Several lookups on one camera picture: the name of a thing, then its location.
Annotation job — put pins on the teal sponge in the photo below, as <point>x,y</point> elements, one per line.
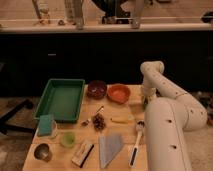
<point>45,125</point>

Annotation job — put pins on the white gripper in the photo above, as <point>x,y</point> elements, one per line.
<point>149,93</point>

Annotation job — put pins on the green plastic tray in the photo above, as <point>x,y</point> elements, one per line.
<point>61,98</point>

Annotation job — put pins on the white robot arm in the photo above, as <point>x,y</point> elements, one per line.
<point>170,111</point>

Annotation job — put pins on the light blue cloth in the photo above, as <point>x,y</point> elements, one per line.
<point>109,147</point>

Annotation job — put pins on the metal cup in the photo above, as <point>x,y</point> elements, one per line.
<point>43,152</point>

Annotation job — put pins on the dark red bowl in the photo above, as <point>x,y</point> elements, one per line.
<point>96,89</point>

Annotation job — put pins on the orange bowl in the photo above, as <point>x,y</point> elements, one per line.
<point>118,93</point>

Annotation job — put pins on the brown pine cone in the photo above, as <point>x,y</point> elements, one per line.
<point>98,122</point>

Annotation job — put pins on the small green cup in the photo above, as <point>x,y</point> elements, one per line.
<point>68,140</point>

